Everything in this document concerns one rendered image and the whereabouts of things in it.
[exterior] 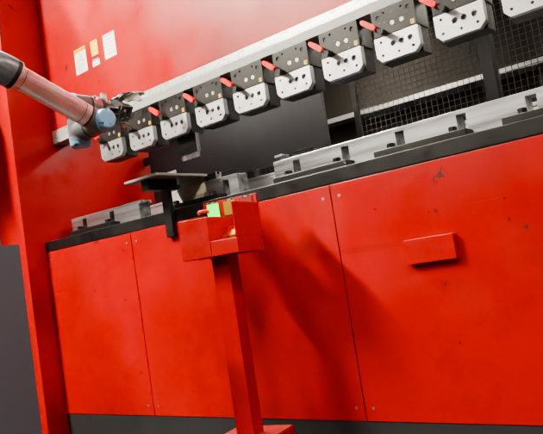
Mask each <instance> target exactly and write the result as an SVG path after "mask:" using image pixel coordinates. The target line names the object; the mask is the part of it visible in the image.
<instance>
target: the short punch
mask: <svg viewBox="0 0 543 434"><path fill-rule="evenodd" d="M178 147H179V153H180V157H182V160H183V161H186V160H189V159H192V158H196V157H199V156H200V151H201V146H200V139H199V133H191V134H188V135H185V136H183V137H181V138H178Z"/></svg>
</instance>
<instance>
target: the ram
mask: <svg viewBox="0 0 543 434"><path fill-rule="evenodd" d="M351 1H353V0H35V4H36V11H37V18H38V25H39V32H40V38H41V51H42V58H43V65H44V72H45V79H46V80H48V81H50V82H52V83H53V84H56V85H57V86H59V87H60V88H62V89H63V90H66V91H68V92H69V93H75V94H79V95H86V96H97V97H100V93H104V94H106V95H107V97H108V101H109V100H110V99H112V98H113V97H115V96H117V95H119V94H120V93H122V92H127V91H141V92H144V91H146V90H150V89H151V88H153V87H156V86H158V85H160V84H163V83H165V82H167V81H170V80H172V79H174V78H177V77H179V76H181V75H184V74H185V73H187V72H190V71H193V70H195V69H197V68H199V67H201V66H204V65H207V64H209V63H211V62H213V61H215V60H218V59H220V58H223V57H225V56H227V55H229V54H231V53H234V52H237V51H239V50H240V49H243V48H245V47H248V46H251V45H252V44H254V43H257V42H259V41H261V40H264V39H266V38H268V37H271V36H273V35H274V34H278V33H280V32H282V31H285V30H286V29H288V28H292V27H294V26H296V25H298V24H300V23H302V22H306V21H307V20H310V19H312V18H314V17H316V16H319V15H321V14H324V13H326V12H328V11H329V10H332V9H335V8H338V7H340V6H341V5H343V4H346V3H349V2H351ZM400 1H402V0H377V1H376V2H374V3H370V4H367V5H366V6H364V7H361V8H359V9H356V10H354V11H352V12H349V13H347V14H345V15H342V16H339V17H337V18H335V19H333V20H331V21H329V22H325V23H323V24H321V25H319V26H317V27H314V28H312V29H309V30H307V31H304V32H302V33H300V34H297V35H295V36H292V37H290V38H289V39H286V40H283V41H280V42H279V43H276V44H274V45H272V46H269V47H267V48H264V49H262V50H260V51H257V52H256V53H252V54H250V55H248V56H246V57H244V58H241V59H238V60H235V61H234V62H232V63H229V64H227V65H224V66H222V67H220V68H217V69H215V70H213V71H210V72H207V73H205V74H203V75H201V76H199V77H195V78H193V79H191V80H189V81H187V82H185V83H182V84H179V85H177V86H175V87H172V88H170V89H169V90H165V91H163V92H160V93H159V94H157V95H154V96H151V97H148V98H147V99H144V100H142V101H140V102H137V103H135V104H132V105H131V106H132V107H134V108H133V110H132V112H134V111H135V110H138V109H141V108H144V107H146V106H148V105H155V106H159V103H158V101H160V100H163V99H165V98H167V97H169V96H173V95H175V94H177V93H179V92H181V91H188V92H193V89H192V87H194V86H196V85H199V84H202V83H204V82H206V81H209V80H210V79H213V78H216V77H219V76H223V77H227V78H230V77H231V76H230V72H231V71H233V70H235V69H238V68H240V67H242V66H244V65H248V64H250V63H252V62H254V61H256V60H259V59H264V60H268V61H271V62H273V61H272V54H274V53H277V52H279V51H281V50H284V49H285V48H288V47H291V46H294V45H295V44H298V43H300V42H303V41H305V40H307V41H311V42H314V43H316V44H320V43H319V38H318V35H319V34H323V33H325V32H327V31H329V30H331V29H334V28H337V27H339V26H341V25H344V24H346V23H349V22H351V21H354V20H358V21H361V20H362V21H366V22H369V23H371V15H370V13H373V12H375V11H377V10H380V9H383V8H385V7H388V6H390V5H392V4H394V3H398V2H400ZM113 29H114V32H115V43H116V51H117V55H116V56H114V57H112V58H110V59H107V60H105V57H104V50H103V39H102V35H104V34H107V33H108V32H109V31H111V30H113ZM95 39H97V48H98V54H97V55H95V56H93V57H91V45H90V42H91V41H93V40H95ZM82 46H85V52H86V59H87V65H88V71H85V72H83V73H81V74H79V75H77V71H76V65H75V58H74V51H75V50H77V49H79V48H80V47H82ZM97 57H99V60H100V64H99V65H96V66H94V67H93V64H92V60H93V59H95V58H97ZM49 112H50V119H51V126H52V131H55V130H57V129H59V128H62V127H64V126H66V125H67V121H66V117H65V116H63V115H62V114H60V113H58V112H56V111H54V110H52V109H51V108H49Z"/></svg>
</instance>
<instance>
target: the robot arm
mask: <svg viewBox="0 0 543 434"><path fill-rule="evenodd" d="M0 85H2V86H3V87H5V88H7V89H13V88H14V89H15V90H18V91H20V92H21V93H23V94H24V95H26V96H29V97H31V98H33V99H34V100H36V101H37V102H40V103H42V104H43V105H45V106H47V107H49V108H50V109H52V110H54V111H56V112H58V113H60V114H62V115H63V116H65V117H66V121H67V128H68V135H69V137H68V139H69V140H70V146H71V148H73V149H85V148H89V147H91V142H92V138H94V137H97V136H98V135H100V134H102V133H107V132H108V131H109V130H111V129H112V128H113V127H114V126H115V124H118V125H120V126H122V127H125V128H127V129H129V130H131V129H133V128H132V127H131V126H130V125H129V124H128V123H127V121H129V118H130V115H131V113H132V110H133V108H134V107H132V106H131V105H129V104H128V103H125V102H132V101H137V102H138V101H140V100H141V97H140V96H142V95H144V94H145V93H144V92H141V91H127V92H122V93H120V94H119V95H117V96H115V97H113V98H112V99H110V100H109V101H108V97H107V95H106V94H104V93H100V97H97V96H86V95H79V94H75V93H69V92H68V91H66V90H63V89H62V88H60V87H59V86H57V85H56V84H53V83H52V82H50V81H48V80H46V79H45V78H43V77H41V76H40V75H38V74H36V73H35V72H33V71H30V70H29V69H28V68H26V67H25V65H24V63H23V62H22V61H20V60H19V59H17V58H15V57H13V56H11V55H9V54H7V53H4V52H2V51H0ZM123 101H125V102H123ZM0 245H1V242H0Z"/></svg>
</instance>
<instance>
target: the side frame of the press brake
mask: <svg viewBox="0 0 543 434"><path fill-rule="evenodd" d="M0 51H2V52H4V53H7V54H9V55H11V56H13V57H15V58H17V59H19V60H20V61H22V62H23V63H24V65H25V67H26V68H28V69H29V70H30V71H33V72H35V73H36V74H38V75H40V76H41V77H43V78H45V72H44V65H43V58H42V51H41V38H40V32H39V25H38V18H37V11H36V4H35V0H0ZM100 145H101V144H98V140H95V139H93V138H92V142H91V147H89V148H85V149H73V148H71V146H70V145H68V146H65V145H54V144H53V134H52V126H51V119H50V112H49V107H47V106H45V105H43V104H42V103H40V102H37V101H36V100H34V99H33V98H31V97H29V96H26V95H24V94H23V93H21V92H20V91H18V90H15V89H14V88H13V89H7V88H5V87H3V86H2V85H0V242H1V245H19V247H20V254H21V261H22V274H23V282H24V289H25V296H26V303H27V310H28V324H29V331H30V338H31V345H32V352H33V359H34V373H35V380H36V387H37V394H38V401H39V408H40V416H41V429H42V434H70V429H69V422H68V415H67V412H66V399H65V392H64V385H63V378H62V371H61V364H60V357H59V344H58V337H57V330H56V323H55V316H54V309H53V296H52V289H51V283H50V275H49V268H48V261H47V249H46V242H50V241H53V240H56V239H62V238H66V237H70V232H72V231H73V230H72V219H76V218H78V217H82V216H85V215H88V214H94V213H96V212H100V211H103V210H106V209H109V208H115V207H118V206H121V205H124V204H128V203H130V202H136V201H139V200H151V201H152V202H151V203H149V204H153V203H155V199H154V193H153V192H142V188H141V185H124V183H125V182H127V181H130V180H133V179H136V178H139V177H143V176H146V175H149V174H151V168H150V165H148V166H144V164H143V158H148V157H149V156H148V152H138V155H139V156H137V157H134V158H130V159H127V160H124V161H122V162H120V163H107V162H105V161H104V160H103V159H102V155H101V148H100Z"/></svg>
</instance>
